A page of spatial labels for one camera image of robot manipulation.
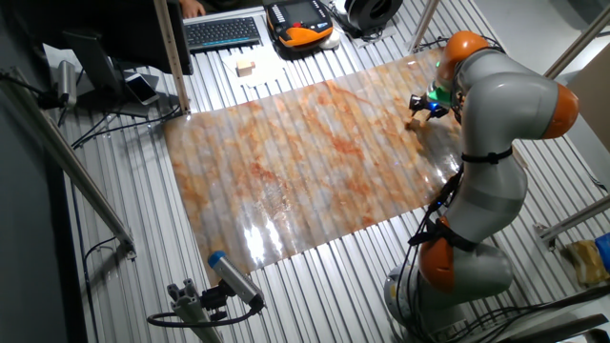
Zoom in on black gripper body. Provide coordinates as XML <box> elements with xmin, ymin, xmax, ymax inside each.
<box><xmin>421</xmin><ymin>93</ymin><xmax>445</xmax><ymax>118</ymax></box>

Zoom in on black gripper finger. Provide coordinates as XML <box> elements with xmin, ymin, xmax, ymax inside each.
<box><xmin>408</xmin><ymin>94</ymin><xmax>424</xmax><ymax>124</ymax></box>
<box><xmin>418</xmin><ymin>108</ymin><xmax>450</xmax><ymax>129</ymax></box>

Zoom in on person hand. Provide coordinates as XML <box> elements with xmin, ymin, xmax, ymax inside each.
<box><xmin>178</xmin><ymin>0</ymin><xmax>207</xmax><ymax>19</ymax></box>

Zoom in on white computer mouse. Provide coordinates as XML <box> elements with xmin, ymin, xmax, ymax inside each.
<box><xmin>317</xmin><ymin>29</ymin><xmax>342</xmax><ymax>50</ymax></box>

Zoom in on orange black teach pendant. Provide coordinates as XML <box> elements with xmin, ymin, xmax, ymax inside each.
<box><xmin>265</xmin><ymin>0</ymin><xmax>335</xmax><ymax>49</ymax></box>

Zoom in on orange marble pattern mat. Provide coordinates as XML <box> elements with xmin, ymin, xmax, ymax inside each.
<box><xmin>163</xmin><ymin>46</ymin><xmax>473</xmax><ymax>287</ymax></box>

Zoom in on white paper sheets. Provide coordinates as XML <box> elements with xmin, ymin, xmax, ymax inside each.
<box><xmin>222</xmin><ymin>45</ymin><xmax>287</xmax><ymax>89</ymax></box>

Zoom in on brown cardboard panel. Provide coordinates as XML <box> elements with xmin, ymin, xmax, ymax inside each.
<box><xmin>564</xmin><ymin>55</ymin><xmax>610</xmax><ymax>139</ymax></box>

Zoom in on black keyboard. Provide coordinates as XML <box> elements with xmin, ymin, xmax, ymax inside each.
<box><xmin>183</xmin><ymin>16</ymin><xmax>262</xmax><ymax>53</ymax></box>

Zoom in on yellow bag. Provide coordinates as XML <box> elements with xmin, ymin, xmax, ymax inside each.
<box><xmin>566</xmin><ymin>239</ymin><xmax>610</xmax><ymax>287</ymax></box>

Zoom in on blue bag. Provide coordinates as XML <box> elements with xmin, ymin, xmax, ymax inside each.
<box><xmin>594</xmin><ymin>232</ymin><xmax>610</xmax><ymax>272</ymax></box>

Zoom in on white smartphone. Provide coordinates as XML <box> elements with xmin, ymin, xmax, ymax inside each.
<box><xmin>124</xmin><ymin>72</ymin><xmax>161</xmax><ymax>106</ymax></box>

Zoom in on black computer monitor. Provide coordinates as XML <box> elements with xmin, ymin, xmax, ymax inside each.
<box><xmin>9</xmin><ymin>0</ymin><xmax>194</xmax><ymax>118</ymax></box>

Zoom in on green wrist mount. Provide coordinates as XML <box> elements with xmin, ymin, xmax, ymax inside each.
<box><xmin>426</xmin><ymin>60</ymin><xmax>454</xmax><ymax>109</ymax></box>

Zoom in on black cloth strap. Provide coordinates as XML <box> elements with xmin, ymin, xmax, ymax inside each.
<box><xmin>408</xmin><ymin>216</ymin><xmax>479</xmax><ymax>253</ymax></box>
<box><xmin>459</xmin><ymin>146</ymin><xmax>515</xmax><ymax>166</ymax></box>

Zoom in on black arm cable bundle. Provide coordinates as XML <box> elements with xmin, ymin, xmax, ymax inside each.
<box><xmin>397</xmin><ymin>33</ymin><xmax>514</xmax><ymax>342</ymax></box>

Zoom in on aluminium frame post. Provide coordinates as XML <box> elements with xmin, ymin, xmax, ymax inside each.
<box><xmin>407</xmin><ymin>0</ymin><xmax>442</xmax><ymax>52</ymax></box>
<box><xmin>542</xmin><ymin>4</ymin><xmax>610</xmax><ymax>81</ymax></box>

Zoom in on short aluminium frame beam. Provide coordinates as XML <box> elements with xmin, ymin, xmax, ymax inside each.
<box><xmin>538</xmin><ymin>194</ymin><xmax>610</xmax><ymax>244</ymax></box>

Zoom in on thick black floor cable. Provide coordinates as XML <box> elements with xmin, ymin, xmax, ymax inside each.
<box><xmin>452</xmin><ymin>285</ymin><xmax>610</xmax><ymax>342</ymax></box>

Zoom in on tan upright frame post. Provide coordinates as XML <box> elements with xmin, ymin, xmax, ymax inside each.
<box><xmin>152</xmin><ymin>0</ymin><xmax>192</xmax><ymax>115</ymax></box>

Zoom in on silver camera with blue end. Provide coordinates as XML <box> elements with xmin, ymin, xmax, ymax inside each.
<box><xmin>207</xmin><ymin>250</ymin><xmax>266</xmax><ymax>311</ymax></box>

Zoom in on black camera bracket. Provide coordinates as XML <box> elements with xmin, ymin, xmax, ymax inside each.
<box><xmin>199</xmin><ymin>279</ymin><xmax>230</xmax><ymax>321</ymax></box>

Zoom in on black desk cable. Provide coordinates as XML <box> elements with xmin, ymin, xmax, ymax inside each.
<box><xmin>71</xmin><ymin>103</ymin><xmax>183</xmax><ymax>150</ymax></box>

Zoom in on aluminium profile camera stand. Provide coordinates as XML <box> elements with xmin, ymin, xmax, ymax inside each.
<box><xmin>166</xmin><ymin>278</ymin><xmax>225</xmax><ymax>343</ymax></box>

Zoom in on black camera cable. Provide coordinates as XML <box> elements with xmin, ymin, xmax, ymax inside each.
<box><xmin>146</xmin><ymin>294</ymin><xmax>266</xmax><ymax>329</ymax></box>

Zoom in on silver cylinder camera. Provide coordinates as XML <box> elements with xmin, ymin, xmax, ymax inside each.
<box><xmin>56</xmin><ymin>59</ymin><xmax>78</xmax><ymax>107</ymax></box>

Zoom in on long aluminium frame beam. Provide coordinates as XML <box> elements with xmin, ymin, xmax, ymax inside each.
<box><xmin>0</xmin><ymin>66</ymin><xmax>137</xmax><ymax>261</ymax></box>

